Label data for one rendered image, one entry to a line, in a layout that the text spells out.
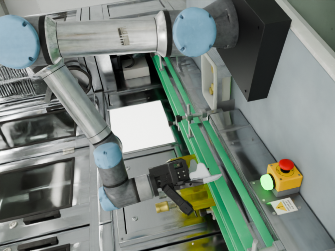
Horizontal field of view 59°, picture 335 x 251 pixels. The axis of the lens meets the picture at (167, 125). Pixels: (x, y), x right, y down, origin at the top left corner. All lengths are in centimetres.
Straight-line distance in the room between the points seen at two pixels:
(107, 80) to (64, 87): 112
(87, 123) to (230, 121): 54
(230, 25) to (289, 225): 57
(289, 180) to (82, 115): 62
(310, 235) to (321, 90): 37
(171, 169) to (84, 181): 69
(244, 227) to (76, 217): 73
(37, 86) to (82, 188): 87
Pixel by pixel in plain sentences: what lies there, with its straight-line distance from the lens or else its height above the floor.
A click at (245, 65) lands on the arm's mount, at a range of 94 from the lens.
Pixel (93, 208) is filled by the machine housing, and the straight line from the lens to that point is 134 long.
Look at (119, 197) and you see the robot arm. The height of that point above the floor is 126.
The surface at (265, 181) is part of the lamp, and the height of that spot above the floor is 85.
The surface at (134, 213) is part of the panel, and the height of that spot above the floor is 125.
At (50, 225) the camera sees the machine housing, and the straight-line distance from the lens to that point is 136.
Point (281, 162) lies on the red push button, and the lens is 89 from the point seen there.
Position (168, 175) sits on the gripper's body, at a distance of 90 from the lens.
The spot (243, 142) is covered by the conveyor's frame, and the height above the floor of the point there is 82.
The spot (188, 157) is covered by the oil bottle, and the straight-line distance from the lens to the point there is 120.
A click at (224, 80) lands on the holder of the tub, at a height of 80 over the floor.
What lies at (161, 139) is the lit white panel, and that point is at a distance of 153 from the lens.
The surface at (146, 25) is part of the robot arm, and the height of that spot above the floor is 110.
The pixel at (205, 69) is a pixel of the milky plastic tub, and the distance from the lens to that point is 134.
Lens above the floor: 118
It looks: 6 degrees down
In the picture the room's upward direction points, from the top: 101 degrees counter-clockwise
